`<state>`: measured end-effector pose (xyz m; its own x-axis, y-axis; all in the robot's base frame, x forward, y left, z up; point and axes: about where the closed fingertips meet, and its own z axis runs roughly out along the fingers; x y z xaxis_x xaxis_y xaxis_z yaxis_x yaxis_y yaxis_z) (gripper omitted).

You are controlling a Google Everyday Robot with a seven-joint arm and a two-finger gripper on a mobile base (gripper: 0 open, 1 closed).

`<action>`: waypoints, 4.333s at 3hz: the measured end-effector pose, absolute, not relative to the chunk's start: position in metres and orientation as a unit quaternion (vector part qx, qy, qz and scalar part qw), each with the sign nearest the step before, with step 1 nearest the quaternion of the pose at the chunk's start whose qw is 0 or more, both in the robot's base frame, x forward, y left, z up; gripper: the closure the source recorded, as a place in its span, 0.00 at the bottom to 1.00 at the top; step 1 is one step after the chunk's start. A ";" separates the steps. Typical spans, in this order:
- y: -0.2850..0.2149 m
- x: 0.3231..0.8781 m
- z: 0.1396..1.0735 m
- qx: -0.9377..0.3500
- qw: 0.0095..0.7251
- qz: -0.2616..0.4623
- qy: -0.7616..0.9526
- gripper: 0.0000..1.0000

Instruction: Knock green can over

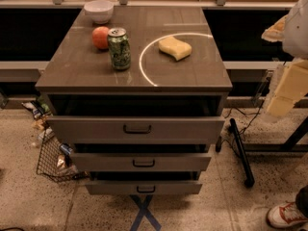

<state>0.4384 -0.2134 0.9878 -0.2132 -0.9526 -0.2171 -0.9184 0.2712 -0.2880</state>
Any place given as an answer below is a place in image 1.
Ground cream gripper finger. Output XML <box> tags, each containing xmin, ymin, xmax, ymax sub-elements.
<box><xmin>261</xmin><ymin>15</ymin><xmax>287</xmax><ymax>42</ymax></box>
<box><xmin>266</xmin><ymin>60</ymin><xmax>308</xmax><ymax>117</ymax></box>

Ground green soda can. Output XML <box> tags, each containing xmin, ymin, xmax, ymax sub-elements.
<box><xmin>108</xmin><ymin>27</ymin><xmax>131</xmax><ymax>70</ymax></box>

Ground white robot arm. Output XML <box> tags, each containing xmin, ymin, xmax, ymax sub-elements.
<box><xmin>261</xmin><ymin>0</ymin><xmax>308</xmax><ymax>121</ymax></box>

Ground yellow sponge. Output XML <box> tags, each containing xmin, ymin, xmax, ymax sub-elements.
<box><xmin>158</xmin><ymin>37</ymin><xmax>193</xmax><ymax>61</ymax></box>

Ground black metal stand leg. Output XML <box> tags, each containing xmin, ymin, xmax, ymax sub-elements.
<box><xmin>230</xmin><ymin>118</ymin><xmax>255</xmax><ymax>188</ymax></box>

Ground white red sneaker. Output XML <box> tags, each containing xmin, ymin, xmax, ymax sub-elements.
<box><xmin>267</xmin><ymin>202</ymin><xmax>308</xmax><ymax>228</ymax></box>

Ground grey drawer cabinet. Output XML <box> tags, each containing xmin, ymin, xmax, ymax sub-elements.
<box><xmin>36</xmin><ymin>7</ymin><xmax>232</xmax><ymax>185</ymax></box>

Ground middle grey drawer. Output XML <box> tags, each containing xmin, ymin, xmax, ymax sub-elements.
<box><xmin>70</xmin><ymin>152</ymin><xmax>211</xmax><ymax>172</ymax></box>

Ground grey drawer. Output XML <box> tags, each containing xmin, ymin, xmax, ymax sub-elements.
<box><xmin>85</xmin><ymin>181</ymin><xmax>202</xmax><ymax>195</ymax></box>
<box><xmin>48</xmin><ymin>115</ymin><xmax>224</xmax><ymax>144</ymax></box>
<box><xmin>70</xmin><ymin>152</ymin><xmax>211</xmax><ymax>172</ymax></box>

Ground orange fruit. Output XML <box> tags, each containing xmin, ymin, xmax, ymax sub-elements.
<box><xmin>92</xmin><ymin>26</ymin><xmax>109</xmax><ymax>50</ymax></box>

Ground white bowl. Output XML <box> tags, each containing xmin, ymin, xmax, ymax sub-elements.
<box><xmin>84</xmin><ymin>0</ymin><xmax>114</xmax><ymax>24</ymax></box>

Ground blue tape cross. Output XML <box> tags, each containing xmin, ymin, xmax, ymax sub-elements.
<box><xmin>130</xmin><ymin>195</ymin><xmax>162</xmax><ymax>231</ymax></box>

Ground bottom grey drawer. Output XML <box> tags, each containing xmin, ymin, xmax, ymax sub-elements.
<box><xmin>85</xmin><ymin>181</ymin><xmax>202</xmax><ymax>195</ymax></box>

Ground top grey drawer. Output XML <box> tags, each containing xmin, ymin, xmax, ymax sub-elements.
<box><xmin>48</xmin><ymin>115</ymin><xmax>224</xmax><ymax>144</ymax></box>

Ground snack bags on floor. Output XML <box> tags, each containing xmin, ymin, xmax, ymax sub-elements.
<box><xmin>21</xmin><ymin>100</ymin><xmax>54</xmax><ymax>141</ymax></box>

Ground black wire basket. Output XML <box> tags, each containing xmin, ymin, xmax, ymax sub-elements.
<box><xmin>37</xmin><ymin>136</ymin><xmax>89</xmax><ymax>183</ymax></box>

